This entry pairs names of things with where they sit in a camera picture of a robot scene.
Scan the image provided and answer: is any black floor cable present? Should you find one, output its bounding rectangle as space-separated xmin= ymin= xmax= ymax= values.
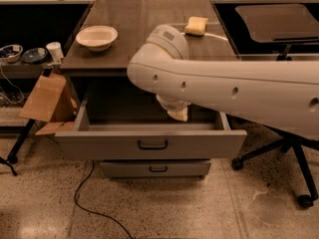
xmin=73 ymin=159 xmax=134 ymax=239

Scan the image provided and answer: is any white bowl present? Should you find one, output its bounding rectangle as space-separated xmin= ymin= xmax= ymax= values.
xmin=76 ymin=25 xmax=118 ymax=52

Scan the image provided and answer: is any white paper cup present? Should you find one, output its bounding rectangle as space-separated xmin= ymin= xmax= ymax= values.
xmin=46 ymin=42 xmax=64 ymax=63

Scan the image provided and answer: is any dark blue plate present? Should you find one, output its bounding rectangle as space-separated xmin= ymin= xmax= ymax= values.
xmin=22 ymin=48 xmax=48 ymax=64

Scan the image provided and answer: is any grey bottom drawer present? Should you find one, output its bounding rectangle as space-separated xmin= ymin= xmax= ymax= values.
xmin=100 ymin=160 xmax=211 ymax=178

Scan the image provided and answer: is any blue patterned bowl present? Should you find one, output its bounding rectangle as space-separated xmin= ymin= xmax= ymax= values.
xmin=0 ymin=44 xmax=23 ymax=63

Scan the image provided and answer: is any black stand leg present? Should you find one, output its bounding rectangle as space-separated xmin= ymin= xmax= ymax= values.
xmin=7 ymin=119 xmax=35 ymax=164

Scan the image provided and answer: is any yellow sponge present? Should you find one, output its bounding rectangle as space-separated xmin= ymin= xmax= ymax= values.
xmin=184 ymin=16 xmax=208 ymax=36

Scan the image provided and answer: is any cardboard box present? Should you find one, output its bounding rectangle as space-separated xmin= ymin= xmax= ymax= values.
xmin=20 ymin=73 xmax=78 ymax=135

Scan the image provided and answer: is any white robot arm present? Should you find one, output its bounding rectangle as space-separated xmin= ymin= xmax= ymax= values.
xmin=127 ymin=25 xmax=319 ymax=139

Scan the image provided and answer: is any grey drawer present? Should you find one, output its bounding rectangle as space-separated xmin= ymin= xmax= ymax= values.
xmin=100 ymin=160 xmax=211 ymax=178
xmin=56 ymin=77 xmax=246 ymax=160

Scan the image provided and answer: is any grey drawer cabinet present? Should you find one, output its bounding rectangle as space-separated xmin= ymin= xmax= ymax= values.
xmin=59 ymin=0 xmax=242 ymax=181

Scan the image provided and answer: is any grey top drawer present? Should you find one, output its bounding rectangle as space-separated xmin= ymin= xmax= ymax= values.
xmin=56 ymin=77 xmax=246 ymax=160

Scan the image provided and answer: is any black office chair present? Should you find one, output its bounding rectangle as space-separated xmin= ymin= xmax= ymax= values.
xmin=225 ymin=3 xmax=319 ymax=208

